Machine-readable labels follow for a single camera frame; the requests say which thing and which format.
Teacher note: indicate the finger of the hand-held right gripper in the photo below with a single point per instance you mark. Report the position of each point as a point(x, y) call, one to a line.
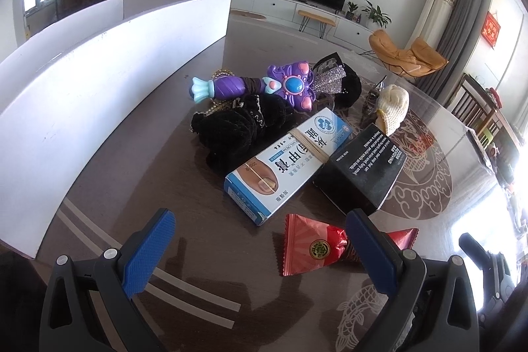
point(478, 251)

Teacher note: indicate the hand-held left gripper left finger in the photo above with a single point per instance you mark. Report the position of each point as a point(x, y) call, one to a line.
point(148, 253)

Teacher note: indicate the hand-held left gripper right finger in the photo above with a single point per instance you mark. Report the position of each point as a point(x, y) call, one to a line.
point(371, 249)

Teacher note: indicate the red candy packet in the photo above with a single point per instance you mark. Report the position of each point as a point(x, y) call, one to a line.
point(313, 244)

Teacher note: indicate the purple toy wand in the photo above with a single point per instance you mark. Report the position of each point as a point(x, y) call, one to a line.
point(231, 86)

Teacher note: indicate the gold pearl hair claw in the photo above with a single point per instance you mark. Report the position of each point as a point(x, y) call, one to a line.
point(222, 72)

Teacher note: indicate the dark patterned glass desktop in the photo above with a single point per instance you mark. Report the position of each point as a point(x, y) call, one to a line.
point(123, 154)

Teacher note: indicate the black cardboard box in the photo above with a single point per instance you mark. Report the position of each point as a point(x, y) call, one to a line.
point(359, 174)

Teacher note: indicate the clear plastic storage box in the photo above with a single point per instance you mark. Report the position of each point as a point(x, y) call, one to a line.
point(478, 148)

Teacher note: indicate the blue white medicine box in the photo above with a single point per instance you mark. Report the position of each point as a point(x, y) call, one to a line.
point(280, 166)

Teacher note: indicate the black velvet scrunchie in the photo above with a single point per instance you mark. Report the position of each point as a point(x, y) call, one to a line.
point(231, 133)

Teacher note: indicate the cream knitted hair accessory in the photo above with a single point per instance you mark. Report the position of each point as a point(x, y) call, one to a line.
point(394, 104)

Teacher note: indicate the wooden dining chair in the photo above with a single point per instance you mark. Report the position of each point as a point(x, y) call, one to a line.
point(474, 100)

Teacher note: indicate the black velvet hair clip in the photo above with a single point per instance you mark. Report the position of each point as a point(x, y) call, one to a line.
point(350, 88)

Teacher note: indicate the silver rhinestone bow hair clip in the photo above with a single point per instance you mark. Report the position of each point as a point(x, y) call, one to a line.
point(330, 80)

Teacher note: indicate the white partition board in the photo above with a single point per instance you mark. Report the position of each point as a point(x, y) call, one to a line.
point(82, 80)

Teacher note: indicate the orange lounge chair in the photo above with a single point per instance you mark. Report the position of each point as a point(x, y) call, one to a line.
point(412, 55)

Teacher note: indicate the grey curtain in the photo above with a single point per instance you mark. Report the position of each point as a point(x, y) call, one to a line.
point(458, 22)

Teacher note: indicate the large leafy potted plant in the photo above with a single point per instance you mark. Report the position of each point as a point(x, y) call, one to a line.
point(376, 14)

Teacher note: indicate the wooden bench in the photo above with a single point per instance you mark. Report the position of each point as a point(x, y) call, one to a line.
point(315, 17)

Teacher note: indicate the small potted plant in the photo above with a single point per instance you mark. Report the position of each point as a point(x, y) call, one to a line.
point(352, 9)

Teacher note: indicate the covered standing air conditioner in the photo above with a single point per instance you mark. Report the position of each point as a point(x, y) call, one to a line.
point(435, 9)

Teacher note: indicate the beige floor rug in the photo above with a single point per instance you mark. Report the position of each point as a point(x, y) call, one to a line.
point(247, 14)

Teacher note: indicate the white television cabinet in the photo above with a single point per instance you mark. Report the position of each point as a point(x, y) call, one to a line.
point(268, 3)

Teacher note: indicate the red wall hanging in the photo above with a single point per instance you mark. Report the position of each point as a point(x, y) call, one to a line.
point(491, 28)

